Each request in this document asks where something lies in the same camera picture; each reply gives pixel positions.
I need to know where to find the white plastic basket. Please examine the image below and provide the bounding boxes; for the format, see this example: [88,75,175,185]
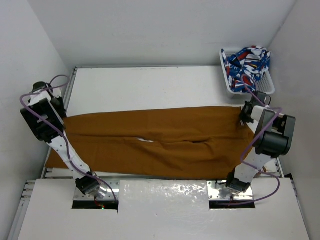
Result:
[219,48,275,99]

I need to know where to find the aluminium table frame rail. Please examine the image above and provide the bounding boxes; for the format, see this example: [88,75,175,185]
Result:
[41,67,78,179]

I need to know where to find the blue white patterned cloth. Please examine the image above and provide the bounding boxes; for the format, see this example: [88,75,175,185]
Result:
[220,45,271,93]

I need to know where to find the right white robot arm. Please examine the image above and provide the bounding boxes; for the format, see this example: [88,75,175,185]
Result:
[225,91,296,194]

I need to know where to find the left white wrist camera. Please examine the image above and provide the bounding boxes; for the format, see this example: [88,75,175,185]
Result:
[49,87,63,99]

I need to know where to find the brown trousers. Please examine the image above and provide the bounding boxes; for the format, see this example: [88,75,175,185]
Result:
[44,106,256,181]

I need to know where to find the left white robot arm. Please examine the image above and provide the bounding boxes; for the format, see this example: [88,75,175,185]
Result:
[20,81,111,201]

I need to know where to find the white front cover board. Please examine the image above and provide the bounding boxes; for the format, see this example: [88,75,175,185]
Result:
[19,178,309,240]

